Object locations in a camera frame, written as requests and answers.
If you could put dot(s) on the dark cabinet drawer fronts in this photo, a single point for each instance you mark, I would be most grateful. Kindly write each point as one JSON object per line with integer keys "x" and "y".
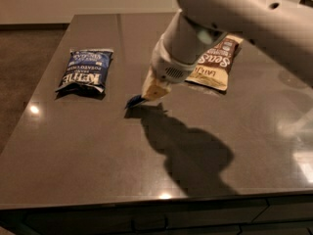
{"x": 241, "y": 215}

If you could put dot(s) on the blue rxbar blueberry bar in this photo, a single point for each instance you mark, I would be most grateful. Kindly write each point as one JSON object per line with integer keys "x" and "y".
{"x": 135, "y": 101}

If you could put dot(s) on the white gripper with vents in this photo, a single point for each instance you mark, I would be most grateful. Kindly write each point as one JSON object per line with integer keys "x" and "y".
{"x": 170, "y": 70}

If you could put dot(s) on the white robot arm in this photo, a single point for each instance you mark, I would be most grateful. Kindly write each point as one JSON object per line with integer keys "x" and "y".
{"x": 279, "y": 28}

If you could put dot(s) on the blue Kettle chip bag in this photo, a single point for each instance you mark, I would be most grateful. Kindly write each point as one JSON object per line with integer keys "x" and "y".
{"x": 87, "y": 69}

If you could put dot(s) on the brown sea salt chip bag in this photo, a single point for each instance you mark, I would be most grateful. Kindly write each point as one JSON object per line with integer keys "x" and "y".
{"x": 214, "y": 66}

